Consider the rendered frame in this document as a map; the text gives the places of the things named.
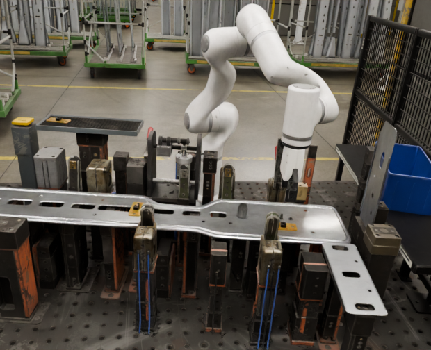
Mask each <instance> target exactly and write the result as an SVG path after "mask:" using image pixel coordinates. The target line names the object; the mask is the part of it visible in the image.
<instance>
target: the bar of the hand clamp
mask: <svg viewBox="0 0 431 350"><path fill-rule="evenodd" d="M283 150H284V145H283V144H282V138H281V137H278V139H277V152H276V159H275V171H274V185H273V187H274V188H275V187H276V181H277V175H282V174H281V171H280V165H281V161H282V154H283Z"/></svg>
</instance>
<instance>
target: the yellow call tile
mask: <svg viewBox="0 0 431 350"><path fill-rule="evenodd" d="M33 121H34V118H30V117H18V118H17V119H15V120H13V121H12V124H14V125H20V126H28V125H29V124H30V123H31V122H33Z"/></svg>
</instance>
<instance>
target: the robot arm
mask: <svg viewBox="0 0 431 350"><path fill-rule="evenodd" d="M236 25H237V27H223V28H213V29H211V30H209V31H207V32H206V33H205V34H204V36H203V38H202V41H201V50H202V54H203V56H204V57H205V59H206V61H207V62H208V63H209V64H210V66H211V71H210V74H209V79H208V82H207V84H206V87H205V88H204V90H203V91H202V92H201V93H200V94H199V95H198V96H197V97H196V98H195V99H194V100H193V101H192V102H191V104H190V105H189V106H188V107H187V109H186V111H185V114H184V126H185V127H186V129H187V130H188V131H189V132H191V133H194V134H198V133H209V134H208V135H206V136H205V137H203V138H202V153H204V150H207V151H217V152H218V162H217V173H216V175H215V187H214V199H213V200H216V199H218V194H219V186H220V168H221V167H222V151H223V146H224V144H225V142H226V141H227V139H228V138H229V137H230V135H231V134H232V133H233V132H234V130H235V129H236V127H237V125H238V116H239V114H238V111H237V109H236V107H235V106H234V105H233V104H232V103H228V102H224V101H225V100H226V99H227V98H228V96H229V95H230V93H231V91H232V89H233V86H234V83H235V80H236V70H235V69H234V66H233V65H232V64H231V63H230V62H229V61H228V60H227V59H229V58H233V57H243V56H254V57H255V58H256V59H257V62H258V64H259V66H260V68H261V70H262V72H263V74H264V76H265V77H266V79H267V80H268V81H269V82H271V83H273V84H275V85H280V86H284V87H286V88H288V93H287V98H286V108H285V113H284V123H283V129H282V144H283V145H284V150H283V154H282V161H281V165H280V171H281V174H282V184H281V187H283V188H288V189H286V196H285V202H296V198H297V193H298V182H299V181H300V179H301V176H302V168H303V163H304V152H305V149H307V148H309V145H310V144H311V141H312V136H313V131H314V127H315V125H317V124H326V123H330V122H333V121H334V120H335V119H336V118H337V116H338V113H339V107H338V105H337V102H336V99H335V98H334V95H333V94H332V92H331V91H330V89H329V88H328V86H327V84H326V83H325V81H324V80H323V79H322V78H321V77H320V76H319V75H317V73H315V72H313V71H312V70H310V69H309V68H307V67H305V66H303V65H300V64H298V63H296V62H294V61H293V60H292V59H291V58H290V56H289V54H288V52H287V50H286V48H285V46H284V44H283V42H282V41H281V39H280V37H279V35H278V33H277V31H276V29H275V27H274V26H273V23H272V22H271V20H270V18H269V16H268V14H267V13H266V11H265V10H264V9H263V8H262V7H261V6H258V5H256V4H249V5H246V6H245V7H244V8H242V9H241V11H240V12H239V13H238V15H237V18H236ZM203 157H204V155H201V169H200V189H199V195H198V200H196V201H198V202H202V193H203V179H204V174H203V172H202V170H203ZM292 182H293V184H292Z"/></svg>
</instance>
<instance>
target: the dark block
mask: <svg viewBox="0 0 431 350"><path fill-rule="evenodd" d="M217 162H218V152H217V151H207V150H204V157H203V170H202V172H203V174H204V179H203V193H202V205H204V204H206V203H209V202H211V201H213V199H214V187H215V177H216V173H217ZM211 246H212V244H211V237H209V236H206V235H202V234H200V245H199V253H198V255H199V256H211Z"/></svg>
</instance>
